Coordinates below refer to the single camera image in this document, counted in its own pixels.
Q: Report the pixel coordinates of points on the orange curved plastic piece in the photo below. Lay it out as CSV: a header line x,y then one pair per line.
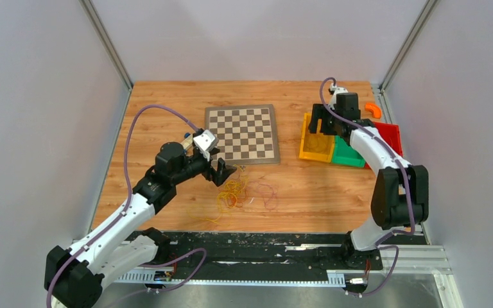
x,y
374,109

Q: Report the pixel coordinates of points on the green plastic bin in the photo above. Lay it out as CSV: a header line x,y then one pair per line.
x,y
345,155

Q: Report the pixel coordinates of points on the yellow plastic bin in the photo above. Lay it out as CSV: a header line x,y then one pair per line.
x,y
315,146

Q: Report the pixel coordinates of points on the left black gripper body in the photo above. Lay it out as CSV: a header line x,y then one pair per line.
x,y
200,163

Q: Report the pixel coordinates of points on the red plastic bin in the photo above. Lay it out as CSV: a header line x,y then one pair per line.
x,y
390,133

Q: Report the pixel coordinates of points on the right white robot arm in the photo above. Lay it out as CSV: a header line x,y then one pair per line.
x,y
401,193

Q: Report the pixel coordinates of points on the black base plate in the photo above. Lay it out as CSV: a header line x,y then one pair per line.
x,y
263,257

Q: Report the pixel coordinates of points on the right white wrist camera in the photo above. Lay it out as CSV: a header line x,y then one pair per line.
x,y
334,90

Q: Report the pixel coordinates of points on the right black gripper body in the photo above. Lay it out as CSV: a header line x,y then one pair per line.
x,y
331,120

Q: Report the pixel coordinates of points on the wooden chessboard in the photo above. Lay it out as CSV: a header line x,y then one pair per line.
x,y
247,134

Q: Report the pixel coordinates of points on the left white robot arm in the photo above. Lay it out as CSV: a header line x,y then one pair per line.
x,y
78,275

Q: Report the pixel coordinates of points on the white toy car chassis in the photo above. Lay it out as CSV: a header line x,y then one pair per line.
x,y
187,143

